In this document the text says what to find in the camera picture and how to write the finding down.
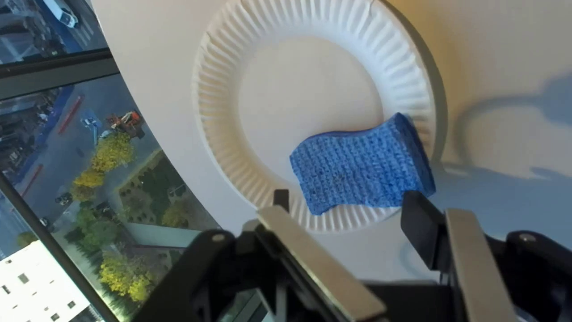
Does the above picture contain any white paper plate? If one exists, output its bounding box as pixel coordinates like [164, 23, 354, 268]
[193, 0, 440, 234]

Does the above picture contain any blue sponge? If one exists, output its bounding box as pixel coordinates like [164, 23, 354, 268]
[288, 111, 438, 216]

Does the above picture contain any black window railing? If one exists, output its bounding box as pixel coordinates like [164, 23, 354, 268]
[0, 171, 122, 322]

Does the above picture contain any dark window frame post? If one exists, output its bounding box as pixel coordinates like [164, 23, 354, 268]
[0, 48, 120, 102]

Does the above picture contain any white van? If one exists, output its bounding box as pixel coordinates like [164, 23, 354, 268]
[41, 0, 80, 30]

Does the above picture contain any orange truck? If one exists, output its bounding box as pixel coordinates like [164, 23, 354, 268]
[105, 109, 147, 139]

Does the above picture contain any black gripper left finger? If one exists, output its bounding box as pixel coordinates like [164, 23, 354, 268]
[136, 187, 390, 322]

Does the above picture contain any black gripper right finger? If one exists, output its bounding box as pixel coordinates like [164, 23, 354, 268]
[399, 189, 572, 322]

